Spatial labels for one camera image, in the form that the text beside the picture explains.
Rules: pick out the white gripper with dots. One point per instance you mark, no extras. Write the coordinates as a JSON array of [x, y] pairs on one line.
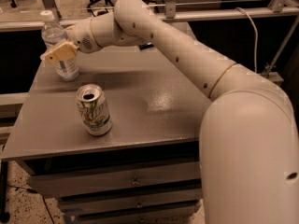
[[80, 36]]

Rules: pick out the clear plastic water bottle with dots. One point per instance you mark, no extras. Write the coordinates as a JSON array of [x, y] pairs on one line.
[[52, 34]]

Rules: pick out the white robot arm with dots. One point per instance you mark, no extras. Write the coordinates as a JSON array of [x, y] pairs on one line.
[[249, 149]]

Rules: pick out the white green soda can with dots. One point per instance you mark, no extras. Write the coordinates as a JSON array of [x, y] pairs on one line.
[[93, 109]]

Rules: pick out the grey drawer cabinet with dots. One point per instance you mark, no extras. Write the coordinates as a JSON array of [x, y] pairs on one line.
[[146, 166]]

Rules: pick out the black stand leg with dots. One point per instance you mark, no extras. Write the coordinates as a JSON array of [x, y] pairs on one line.
[[4, 215]]

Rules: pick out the metal railing frame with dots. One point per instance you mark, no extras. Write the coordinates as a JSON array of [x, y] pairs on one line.
[[26, 15]]

